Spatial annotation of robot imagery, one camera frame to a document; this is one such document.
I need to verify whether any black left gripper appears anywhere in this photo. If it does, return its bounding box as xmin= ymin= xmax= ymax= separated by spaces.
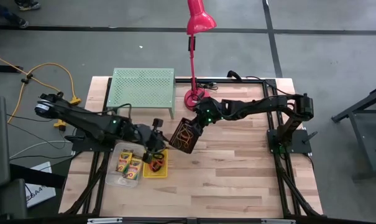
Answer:
xmin=130 ymin=118 xmax=172 ymax=163

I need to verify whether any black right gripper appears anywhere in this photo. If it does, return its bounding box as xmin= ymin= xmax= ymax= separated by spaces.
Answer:
xmin=187 ymin=98 xmax=226 ymax=135

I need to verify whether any colourful rubber band bundle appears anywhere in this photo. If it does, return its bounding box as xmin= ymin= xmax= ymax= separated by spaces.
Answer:
xmin=173 ymin=123 xmax=196 ymax=149

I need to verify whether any black plastic basket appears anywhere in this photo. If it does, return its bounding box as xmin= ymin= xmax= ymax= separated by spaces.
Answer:
xmin=168 ymin=116 xmax=204 ymax=156

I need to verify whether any yellow plastic basket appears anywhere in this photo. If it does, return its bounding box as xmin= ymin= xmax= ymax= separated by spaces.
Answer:
xmin=143 ymin=149 xmax=169 ymax=179

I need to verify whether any yellow crayon box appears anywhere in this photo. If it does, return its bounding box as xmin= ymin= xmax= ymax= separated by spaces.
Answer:
xmin=124 ymin=157 xmax=144 ymax=182
xmin=115 ymin=149 xmax=134 ymax=174

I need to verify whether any clear plastic container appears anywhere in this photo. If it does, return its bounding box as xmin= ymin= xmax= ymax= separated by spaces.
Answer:
xmin=105 ymin=142 xmax=145 ymax=189

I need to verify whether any black table clamp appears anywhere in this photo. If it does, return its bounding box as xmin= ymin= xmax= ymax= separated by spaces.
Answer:
xmin=226 ymin=70 xmax=242 ymax=81

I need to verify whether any white printed box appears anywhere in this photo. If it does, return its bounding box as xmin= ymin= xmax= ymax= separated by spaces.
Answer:
xmin=25 ymin=161 xmax=57 ymax=208

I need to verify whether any black equipment stand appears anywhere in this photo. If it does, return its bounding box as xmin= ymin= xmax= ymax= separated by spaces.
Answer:
xmin=0 ymin=163 xmax=66 ymax=220

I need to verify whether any black stand foot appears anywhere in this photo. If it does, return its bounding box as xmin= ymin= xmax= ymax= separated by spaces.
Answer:
xmin=0 ymin=64 xmax=24 ymax=74

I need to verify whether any person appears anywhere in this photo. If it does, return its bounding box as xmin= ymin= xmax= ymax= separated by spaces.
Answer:
xmin=0 ymin=0 xmax=41 ymax=29

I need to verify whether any black lamp cord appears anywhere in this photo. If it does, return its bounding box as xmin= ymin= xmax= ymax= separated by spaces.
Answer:
xmin=195 ymin=80 xmax=219 ymax=91

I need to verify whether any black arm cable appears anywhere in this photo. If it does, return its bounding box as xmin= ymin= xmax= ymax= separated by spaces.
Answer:
xmin=245 ymin=75 xmax=302 ymax=98

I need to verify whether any silver metal bracket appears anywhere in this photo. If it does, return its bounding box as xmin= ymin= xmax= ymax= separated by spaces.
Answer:
xmin=260 ymin=218 xmax=296 ymax=224
xmin=86 ymin=217 xmax=123 ymax=224

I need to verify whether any yellow extension cord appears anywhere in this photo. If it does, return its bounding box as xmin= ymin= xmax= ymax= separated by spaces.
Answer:
xmin=0 ymin=52 xmax=82 ymax=131

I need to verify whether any white floor cable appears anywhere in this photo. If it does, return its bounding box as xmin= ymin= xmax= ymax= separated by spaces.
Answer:
xmin=9 ymin=139 xmax=74 ymax=159

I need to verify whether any black side table frame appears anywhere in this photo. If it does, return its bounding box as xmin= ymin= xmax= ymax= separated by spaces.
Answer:
xmin=331 ymin=84 xmax=376 ymax=182

